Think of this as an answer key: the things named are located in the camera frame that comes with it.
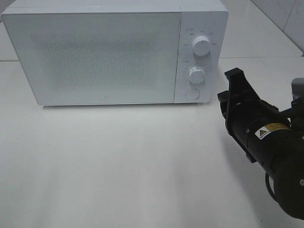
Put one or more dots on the white microwave door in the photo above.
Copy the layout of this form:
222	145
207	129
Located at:
91	59

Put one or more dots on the white microwave oven body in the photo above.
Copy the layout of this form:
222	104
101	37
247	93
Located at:
207	17

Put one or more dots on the lower white timer knob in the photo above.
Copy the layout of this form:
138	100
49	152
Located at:
196	75

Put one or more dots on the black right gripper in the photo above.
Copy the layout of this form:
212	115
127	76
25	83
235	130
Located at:
249	119

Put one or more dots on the upper white power knob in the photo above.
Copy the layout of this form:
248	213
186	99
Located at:
201	45

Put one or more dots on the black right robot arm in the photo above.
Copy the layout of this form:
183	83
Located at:
270	137

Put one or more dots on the round white door button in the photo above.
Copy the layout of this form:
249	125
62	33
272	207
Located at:
192	94

